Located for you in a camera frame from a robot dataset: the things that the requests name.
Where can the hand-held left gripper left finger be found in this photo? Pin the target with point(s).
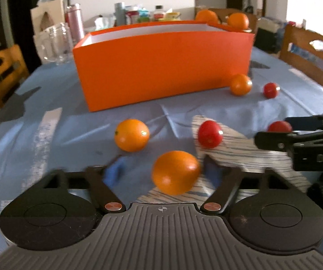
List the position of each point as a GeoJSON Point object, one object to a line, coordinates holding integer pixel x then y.
{"type": "Point", "coordinates": [113, 172]}

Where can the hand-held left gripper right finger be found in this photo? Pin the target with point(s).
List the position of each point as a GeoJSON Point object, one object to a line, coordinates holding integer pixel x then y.
{"type": "Point", "coordinates": [212, 172]}

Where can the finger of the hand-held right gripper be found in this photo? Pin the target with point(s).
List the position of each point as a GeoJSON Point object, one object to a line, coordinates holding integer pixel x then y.
{"type": "Point", "coordinates": [273, 142]}
{"type": "Point", "coordinates": [304, 121]}

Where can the red tomato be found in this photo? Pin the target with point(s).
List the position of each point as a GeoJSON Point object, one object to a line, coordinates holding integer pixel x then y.
{"type": "Point", "coordinates": [210, 134]}
{"type": "Point", "coordinates": [279, 126]}
{"type": "Point", "coordinates": [271, 90]}

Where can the small orange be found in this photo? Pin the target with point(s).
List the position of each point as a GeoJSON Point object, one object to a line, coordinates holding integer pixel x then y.
{"type": "Point", "coordinates": [240, 84]}
{"type": "Point", "coordinates": [175, 172]}
{"type": "Point", "coordinates": [132, 135]}

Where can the orange cardboard box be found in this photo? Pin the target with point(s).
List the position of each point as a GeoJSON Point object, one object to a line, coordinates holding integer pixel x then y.
{"type": "Point", "coordinates": [161, 67]}

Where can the large orange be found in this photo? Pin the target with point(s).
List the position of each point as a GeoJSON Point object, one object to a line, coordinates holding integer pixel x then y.
{"type": "Point", "coordinates": [237, 21]}
{"type": "Point", "coordinates": [206, 16]}

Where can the clear glass jar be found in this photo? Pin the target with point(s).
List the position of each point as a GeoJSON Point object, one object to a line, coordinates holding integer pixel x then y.
{"type": "Point", "coordinates": [61, 42]}

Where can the clear glass mug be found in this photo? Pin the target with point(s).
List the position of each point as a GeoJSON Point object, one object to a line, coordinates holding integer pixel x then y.
{"type": "Point", "coordinates": [42, 47]}

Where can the pink thermos bottle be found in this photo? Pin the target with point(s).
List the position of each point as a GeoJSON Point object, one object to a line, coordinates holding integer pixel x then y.
{"type": "Point", "coordinates": [75, 24]}

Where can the grey cylindrical bottle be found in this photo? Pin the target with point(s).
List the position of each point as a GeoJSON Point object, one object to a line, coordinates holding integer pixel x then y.
{"type": "Point", "coordinates": [119, 14]}

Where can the black-lidded jar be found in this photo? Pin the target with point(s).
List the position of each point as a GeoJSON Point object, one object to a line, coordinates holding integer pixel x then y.
{"type": "Point", "coordinates": [159, 13]}

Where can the beige paper bag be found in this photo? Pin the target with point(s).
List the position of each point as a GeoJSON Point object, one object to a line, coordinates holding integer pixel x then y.
{"type": "Point", "coordinates": [49, 17]}

